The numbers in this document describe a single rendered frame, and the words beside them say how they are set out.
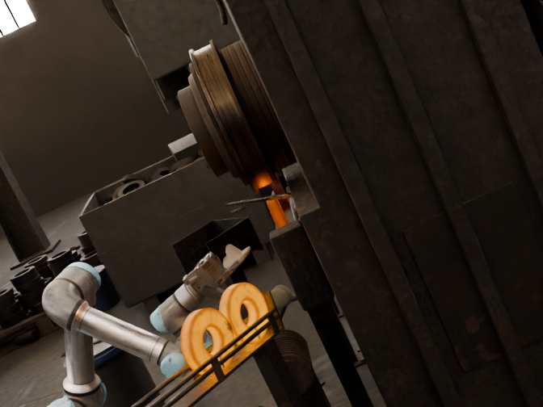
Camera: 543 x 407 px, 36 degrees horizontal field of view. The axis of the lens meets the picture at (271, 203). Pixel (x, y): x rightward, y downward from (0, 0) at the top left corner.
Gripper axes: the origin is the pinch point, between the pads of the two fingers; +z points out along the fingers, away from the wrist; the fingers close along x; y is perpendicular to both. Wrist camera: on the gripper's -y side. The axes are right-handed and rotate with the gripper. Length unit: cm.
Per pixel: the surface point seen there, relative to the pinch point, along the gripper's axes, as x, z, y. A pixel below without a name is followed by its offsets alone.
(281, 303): -28.7, 1.7, -10.0
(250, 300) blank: -35.8, -2.2, -1.8
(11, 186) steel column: 652, -246, 87
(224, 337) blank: -47.6, -10.6, -1.5
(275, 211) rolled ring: 6.5, 13.2, 2.4
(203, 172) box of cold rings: 249, -29, 1
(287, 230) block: -13.6, 14.2, 0.1
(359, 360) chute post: 65, -9, -75
